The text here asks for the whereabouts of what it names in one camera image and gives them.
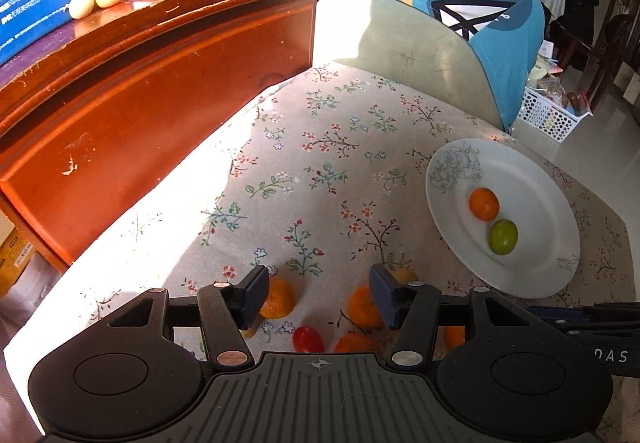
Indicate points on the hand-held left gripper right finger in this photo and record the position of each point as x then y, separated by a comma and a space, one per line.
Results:
384, 298

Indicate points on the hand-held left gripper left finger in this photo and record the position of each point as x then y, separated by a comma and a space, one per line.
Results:
254, 295

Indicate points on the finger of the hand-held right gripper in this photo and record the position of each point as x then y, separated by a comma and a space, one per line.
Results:
555, 313

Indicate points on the orange tangerine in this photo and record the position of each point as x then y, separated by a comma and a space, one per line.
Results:
280, 298
484, 204
362, 308
454, 337
355, 343

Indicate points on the brown longan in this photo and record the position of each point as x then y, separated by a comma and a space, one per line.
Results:
406, 275

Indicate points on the red cherry tomato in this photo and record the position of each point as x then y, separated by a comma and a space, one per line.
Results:
307, 339

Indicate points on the white plate with rose print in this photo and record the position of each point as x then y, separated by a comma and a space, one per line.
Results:
530, 203

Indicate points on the green lime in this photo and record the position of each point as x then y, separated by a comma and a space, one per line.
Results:
502, 236

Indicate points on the floral printed cloth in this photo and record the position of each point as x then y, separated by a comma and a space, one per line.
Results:
300, 173

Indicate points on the white perforated plastic basket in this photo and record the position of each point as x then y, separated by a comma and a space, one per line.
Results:
545, 118

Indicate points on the red-brown wooden cabinet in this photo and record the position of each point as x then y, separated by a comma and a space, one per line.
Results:
150, 88

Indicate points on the yellow cardboard box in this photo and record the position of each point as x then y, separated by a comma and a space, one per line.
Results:
15, 263

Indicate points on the brown wooden chair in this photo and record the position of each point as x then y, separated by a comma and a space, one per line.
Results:
607, 53

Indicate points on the black jacket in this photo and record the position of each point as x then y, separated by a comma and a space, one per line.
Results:
580, 13

